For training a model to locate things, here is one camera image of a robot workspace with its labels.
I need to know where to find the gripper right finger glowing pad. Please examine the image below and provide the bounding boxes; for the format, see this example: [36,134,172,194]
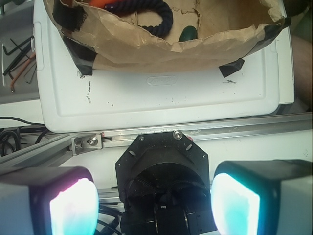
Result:
[211,160,313,235]

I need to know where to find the black hex keys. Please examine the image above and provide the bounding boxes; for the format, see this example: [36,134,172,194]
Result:
[2,36,34,76]

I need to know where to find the dark blue rope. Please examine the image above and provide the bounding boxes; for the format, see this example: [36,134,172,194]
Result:
[104,0,174,38]

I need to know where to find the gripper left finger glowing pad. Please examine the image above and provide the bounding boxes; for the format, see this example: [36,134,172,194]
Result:
[0,166,99,235]

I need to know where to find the silver corner bracket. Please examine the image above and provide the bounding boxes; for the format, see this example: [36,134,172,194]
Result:
[71,133,103,156]

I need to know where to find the orange handled tool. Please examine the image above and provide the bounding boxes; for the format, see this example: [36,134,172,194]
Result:
[10,52,36,93]

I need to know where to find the aluminium extrusion rail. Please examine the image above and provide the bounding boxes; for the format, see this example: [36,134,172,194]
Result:
[0,112,313,167]

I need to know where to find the green plastic pickle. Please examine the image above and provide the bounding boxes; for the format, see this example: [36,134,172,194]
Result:
[179,25,198,42]

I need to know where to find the orange plastic carrot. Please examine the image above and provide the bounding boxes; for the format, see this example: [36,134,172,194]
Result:
[89,0,116,8]

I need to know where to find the black cables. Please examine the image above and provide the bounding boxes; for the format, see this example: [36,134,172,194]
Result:
[0,116,47,157]

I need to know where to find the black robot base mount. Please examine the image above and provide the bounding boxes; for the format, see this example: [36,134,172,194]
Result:
[115,133,217,235]

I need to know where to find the brown paper bag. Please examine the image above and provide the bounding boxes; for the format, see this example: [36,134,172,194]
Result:
[44,0,291,75]

